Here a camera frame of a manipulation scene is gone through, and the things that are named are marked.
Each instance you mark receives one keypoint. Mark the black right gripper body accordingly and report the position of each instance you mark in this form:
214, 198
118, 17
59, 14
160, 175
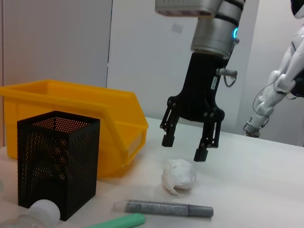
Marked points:
199, 90

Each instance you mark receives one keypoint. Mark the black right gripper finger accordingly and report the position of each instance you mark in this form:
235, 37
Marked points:
200, 155
168, 140

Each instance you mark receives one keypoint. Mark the white garlic bulb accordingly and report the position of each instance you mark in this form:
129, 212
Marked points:
179, 177

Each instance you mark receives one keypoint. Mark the green toothbrush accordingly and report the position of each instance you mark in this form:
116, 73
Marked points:
118, 219

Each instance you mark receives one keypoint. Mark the clear green-label water bottle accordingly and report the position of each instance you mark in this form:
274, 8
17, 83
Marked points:
42, 212

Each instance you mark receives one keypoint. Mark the black mesh pen holder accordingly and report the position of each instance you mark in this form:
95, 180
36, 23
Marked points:
57, 164

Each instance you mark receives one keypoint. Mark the grey glitter marker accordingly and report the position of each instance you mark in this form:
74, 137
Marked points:
164, 209

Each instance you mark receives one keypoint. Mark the white humanoid robot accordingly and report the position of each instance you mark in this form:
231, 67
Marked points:
287, 64

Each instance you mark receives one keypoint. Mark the yellow plastic bin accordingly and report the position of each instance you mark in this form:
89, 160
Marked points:
71, 99

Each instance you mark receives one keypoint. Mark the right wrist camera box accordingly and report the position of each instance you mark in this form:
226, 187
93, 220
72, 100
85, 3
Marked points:
185, 7

